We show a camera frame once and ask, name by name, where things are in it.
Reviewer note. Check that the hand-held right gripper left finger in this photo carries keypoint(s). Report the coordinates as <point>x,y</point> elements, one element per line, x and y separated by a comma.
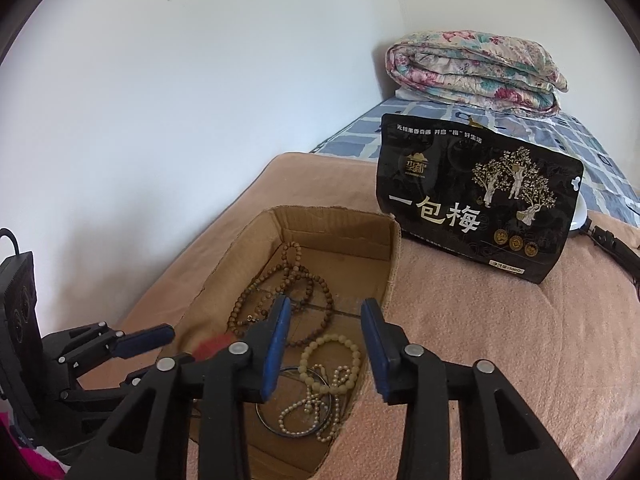
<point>277,345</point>

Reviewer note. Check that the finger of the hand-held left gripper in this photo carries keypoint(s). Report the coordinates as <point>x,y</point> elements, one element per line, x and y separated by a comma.
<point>145,340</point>
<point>125,390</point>

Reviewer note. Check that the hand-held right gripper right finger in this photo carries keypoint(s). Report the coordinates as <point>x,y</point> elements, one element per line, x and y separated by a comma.
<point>374,345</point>

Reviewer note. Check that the thin black bangle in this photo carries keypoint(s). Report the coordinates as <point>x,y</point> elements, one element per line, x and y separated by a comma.
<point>260,414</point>

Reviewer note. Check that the small pearl strand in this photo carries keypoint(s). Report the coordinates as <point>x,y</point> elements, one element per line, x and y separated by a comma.
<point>334,410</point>

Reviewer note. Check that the cardboard box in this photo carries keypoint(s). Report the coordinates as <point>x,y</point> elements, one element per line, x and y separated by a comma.
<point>235,270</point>

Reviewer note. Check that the tan fleece blanket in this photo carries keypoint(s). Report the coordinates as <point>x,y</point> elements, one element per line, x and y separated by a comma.
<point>475,320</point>

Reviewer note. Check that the pink cloth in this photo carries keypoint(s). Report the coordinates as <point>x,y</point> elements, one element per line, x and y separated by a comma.
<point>30,460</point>

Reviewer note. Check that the black snack pouch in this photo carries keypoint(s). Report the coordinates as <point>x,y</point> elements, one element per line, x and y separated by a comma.
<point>450,185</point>

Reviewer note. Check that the blue patterned bedsheet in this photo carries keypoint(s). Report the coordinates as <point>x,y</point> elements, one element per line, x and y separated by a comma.
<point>350,135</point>

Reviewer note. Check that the folded floral quilt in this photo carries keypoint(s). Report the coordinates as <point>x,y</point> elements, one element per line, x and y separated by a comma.
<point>465,65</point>

